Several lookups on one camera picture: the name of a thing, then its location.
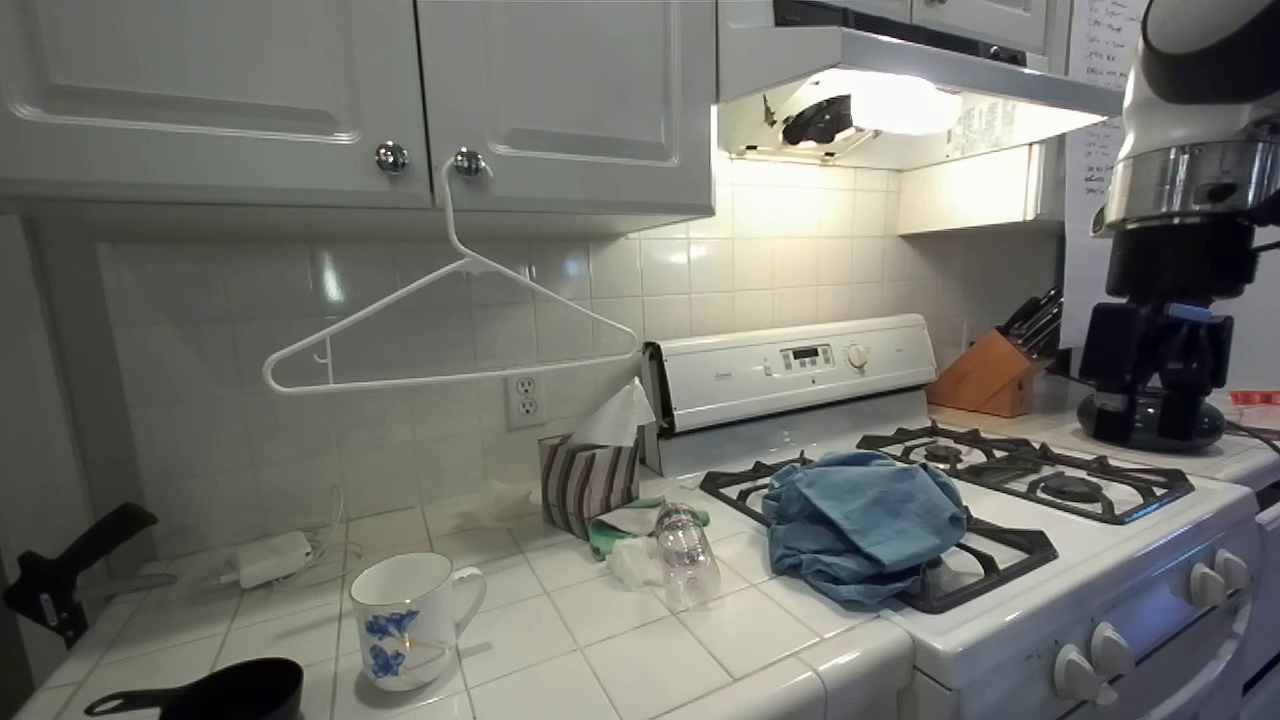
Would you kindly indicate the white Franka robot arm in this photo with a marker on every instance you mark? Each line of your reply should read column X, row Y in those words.
column 1186, row 146

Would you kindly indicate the silver cabinet door knob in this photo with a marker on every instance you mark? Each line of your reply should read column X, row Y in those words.
column 388, row 155
column 470, row 162

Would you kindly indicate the black clamp mount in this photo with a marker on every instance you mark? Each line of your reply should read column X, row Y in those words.
column 53, row 587

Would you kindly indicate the white stove knob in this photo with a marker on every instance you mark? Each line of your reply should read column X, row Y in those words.
column 1108, row 649
column 1233, row 570
column 1071, row 672
column 1207, row 587

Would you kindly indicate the white tissue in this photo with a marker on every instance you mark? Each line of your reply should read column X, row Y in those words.
column 616, row 419

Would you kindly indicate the white range hood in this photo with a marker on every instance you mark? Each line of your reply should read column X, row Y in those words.
column 802, row 54

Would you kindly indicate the green plastic wrapper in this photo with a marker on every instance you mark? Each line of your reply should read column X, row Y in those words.
column 607, row 539

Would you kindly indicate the small white wall cabinet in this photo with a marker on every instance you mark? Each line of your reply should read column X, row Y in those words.
column 966, row 192

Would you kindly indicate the white handwritten paper sheet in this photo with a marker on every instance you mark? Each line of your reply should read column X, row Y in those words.
column 1094, row 83

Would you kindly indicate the small black pan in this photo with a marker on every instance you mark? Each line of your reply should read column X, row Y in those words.
column 244, row 688

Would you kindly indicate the white cabinet door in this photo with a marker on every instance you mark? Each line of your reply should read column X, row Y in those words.
column 202, row 65
column 573, row 65

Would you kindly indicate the white mug blue flowers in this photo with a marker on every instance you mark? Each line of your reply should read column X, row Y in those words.
column 401, row 627

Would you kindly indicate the blue cloth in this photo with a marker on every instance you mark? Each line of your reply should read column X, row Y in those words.
column 866, row 524

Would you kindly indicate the white plastic clothes hanger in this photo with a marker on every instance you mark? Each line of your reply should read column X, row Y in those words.
column 464, row 260

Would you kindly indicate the white wall outlet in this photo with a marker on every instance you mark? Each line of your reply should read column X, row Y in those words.
column 524, row 400

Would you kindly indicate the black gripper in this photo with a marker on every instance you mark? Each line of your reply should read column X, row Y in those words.
column 1182, row 260

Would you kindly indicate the white wall cabinet frame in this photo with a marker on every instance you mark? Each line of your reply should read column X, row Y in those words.
column 265, row 220

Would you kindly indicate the wooden knife block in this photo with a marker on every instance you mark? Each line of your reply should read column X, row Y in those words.
column 986, row 380

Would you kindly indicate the black burner grate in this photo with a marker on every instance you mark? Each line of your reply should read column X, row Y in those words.
column 995, row 553
column 1066, row 487

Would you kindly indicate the red flat item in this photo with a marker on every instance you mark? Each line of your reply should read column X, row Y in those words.
column 1257, row 400

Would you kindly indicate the white power adapter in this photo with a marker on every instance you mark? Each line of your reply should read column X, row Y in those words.
column 273, row 557

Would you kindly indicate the white gas stove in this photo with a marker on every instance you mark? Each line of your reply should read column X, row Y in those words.
column 1175, row 563

